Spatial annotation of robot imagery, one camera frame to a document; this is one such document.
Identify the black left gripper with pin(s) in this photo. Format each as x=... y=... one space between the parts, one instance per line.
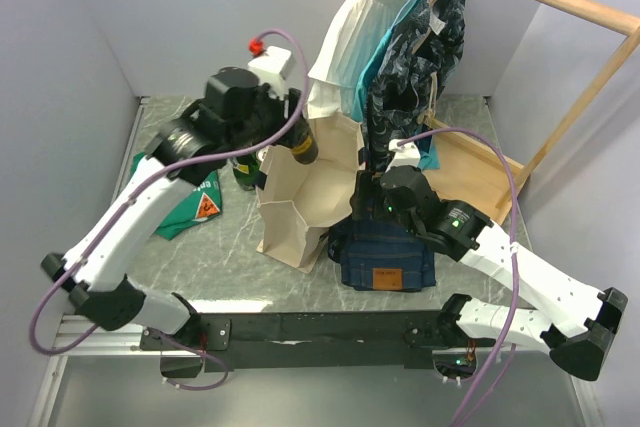
x=277 y=106

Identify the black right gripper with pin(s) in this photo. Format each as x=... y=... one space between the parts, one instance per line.
x=368 y=184

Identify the green glass bottle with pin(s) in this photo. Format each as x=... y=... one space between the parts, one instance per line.
x=245 y=169

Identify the dark can silver top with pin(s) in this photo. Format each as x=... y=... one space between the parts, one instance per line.
x=303 y=144

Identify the beige canvas tote bag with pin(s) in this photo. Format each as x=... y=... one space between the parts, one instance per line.
x=299 y=203

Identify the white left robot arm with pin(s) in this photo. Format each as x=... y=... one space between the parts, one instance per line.
x=94 y=271

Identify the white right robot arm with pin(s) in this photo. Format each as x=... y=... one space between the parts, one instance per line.
x=574 y=323

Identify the teal garment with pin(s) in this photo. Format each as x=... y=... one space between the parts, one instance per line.
x=399 y=91

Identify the wooden clothes rack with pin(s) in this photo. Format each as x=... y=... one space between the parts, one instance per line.
x=534 y=61

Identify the folded blue jeans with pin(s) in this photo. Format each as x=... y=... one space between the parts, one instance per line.
x=380 y=256

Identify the green t-shirt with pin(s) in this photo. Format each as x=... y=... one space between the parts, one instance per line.
x=201 y=205

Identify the dark patterned shirt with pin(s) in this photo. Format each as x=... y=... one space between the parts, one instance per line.
x=448 y=24

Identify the white pleated garment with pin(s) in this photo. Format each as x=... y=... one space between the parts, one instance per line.
x=349 y=43

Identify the black base bar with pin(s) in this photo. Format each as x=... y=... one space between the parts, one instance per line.
x=330 y=339

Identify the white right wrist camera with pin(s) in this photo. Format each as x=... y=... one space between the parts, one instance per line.
x=403 y=155

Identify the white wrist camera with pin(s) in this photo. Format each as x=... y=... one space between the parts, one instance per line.
x=273 y=67
x=403 y=155

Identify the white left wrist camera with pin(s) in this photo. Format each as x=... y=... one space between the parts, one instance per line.
x=273 y=67

